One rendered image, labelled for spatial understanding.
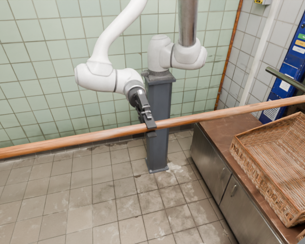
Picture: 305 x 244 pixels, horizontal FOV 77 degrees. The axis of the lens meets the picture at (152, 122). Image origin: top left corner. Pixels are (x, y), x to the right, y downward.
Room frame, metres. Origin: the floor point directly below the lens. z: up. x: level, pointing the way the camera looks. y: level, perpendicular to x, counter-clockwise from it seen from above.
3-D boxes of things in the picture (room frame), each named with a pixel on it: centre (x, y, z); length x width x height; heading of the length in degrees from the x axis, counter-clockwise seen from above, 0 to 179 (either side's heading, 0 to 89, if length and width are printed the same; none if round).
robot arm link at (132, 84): (0.72, 0.07, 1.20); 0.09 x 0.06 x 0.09; 106
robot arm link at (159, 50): (1.33, -0.05, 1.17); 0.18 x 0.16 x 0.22; 72
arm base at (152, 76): (1.33, -0.02, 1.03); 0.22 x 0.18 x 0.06; 105
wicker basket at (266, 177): (0.76, -0.84, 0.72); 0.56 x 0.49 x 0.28; 13
